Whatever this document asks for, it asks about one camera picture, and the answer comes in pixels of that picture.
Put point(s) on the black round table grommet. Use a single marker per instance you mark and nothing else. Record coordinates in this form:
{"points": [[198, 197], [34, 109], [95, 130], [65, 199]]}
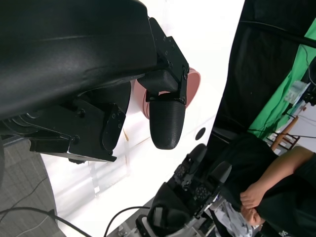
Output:
{"points": [[200, 133]]}

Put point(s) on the green cloth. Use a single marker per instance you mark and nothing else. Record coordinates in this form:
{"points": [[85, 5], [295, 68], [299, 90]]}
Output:
{"points": [[276, 98]]}

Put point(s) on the pink plastic bowl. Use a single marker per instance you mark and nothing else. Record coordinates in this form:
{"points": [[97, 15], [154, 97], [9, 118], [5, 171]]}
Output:
{"points": [[145, 109], [193, 84], [137, 91]]}

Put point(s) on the person's grey patterned leg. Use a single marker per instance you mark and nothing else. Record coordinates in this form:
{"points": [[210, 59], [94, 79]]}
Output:
{"points": [[232, 222]]}

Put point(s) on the person's hand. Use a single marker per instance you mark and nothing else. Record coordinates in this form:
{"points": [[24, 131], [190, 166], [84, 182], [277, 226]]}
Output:
{"points": [[252, 217], [251, 198]]}

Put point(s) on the black backdrop cloth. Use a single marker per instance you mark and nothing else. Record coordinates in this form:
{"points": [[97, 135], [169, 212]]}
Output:
{"points": [[259, 61]]}

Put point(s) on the person's bare forearm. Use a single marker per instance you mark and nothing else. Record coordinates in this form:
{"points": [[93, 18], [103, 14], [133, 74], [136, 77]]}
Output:
{"points": [[279, 168]]}

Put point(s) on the wooden chair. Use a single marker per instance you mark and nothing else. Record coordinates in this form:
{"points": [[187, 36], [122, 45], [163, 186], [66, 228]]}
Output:
{"points": [[284, 139]]}

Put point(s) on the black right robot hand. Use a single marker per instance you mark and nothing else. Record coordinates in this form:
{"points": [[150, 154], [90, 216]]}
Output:
{"points": [[177, 197]]}

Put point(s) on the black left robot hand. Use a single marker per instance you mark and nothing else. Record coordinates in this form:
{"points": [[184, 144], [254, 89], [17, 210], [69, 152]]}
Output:
{"points": [[61, 61]]}

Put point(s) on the thin wooden splinter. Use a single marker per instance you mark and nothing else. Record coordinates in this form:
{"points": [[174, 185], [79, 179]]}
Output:
{"points": [[126, 135]]}

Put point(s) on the person's black shirt torso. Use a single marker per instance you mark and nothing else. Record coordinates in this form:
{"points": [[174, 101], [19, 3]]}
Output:
{"points": [[296, 202]]}

